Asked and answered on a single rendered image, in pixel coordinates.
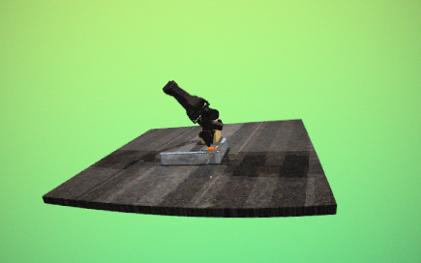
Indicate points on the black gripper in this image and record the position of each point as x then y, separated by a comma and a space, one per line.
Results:
206, 134

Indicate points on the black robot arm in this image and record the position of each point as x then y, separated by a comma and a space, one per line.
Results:
195, 106

